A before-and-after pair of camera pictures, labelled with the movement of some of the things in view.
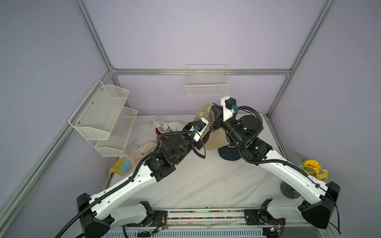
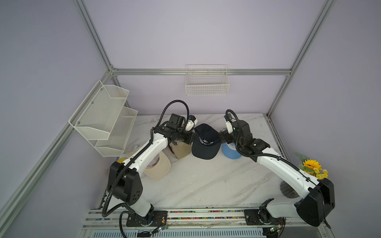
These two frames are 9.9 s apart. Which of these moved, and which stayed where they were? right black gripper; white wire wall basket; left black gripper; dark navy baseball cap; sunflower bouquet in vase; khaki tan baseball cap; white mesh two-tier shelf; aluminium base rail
Moved: right black gripper; khaki tan baseball cap; dark navy baseball cap; left black gripper
Stayed: white wire wall basket; sunflower bouquet in vase; aluminium base rail; white mesh two-tier shelf
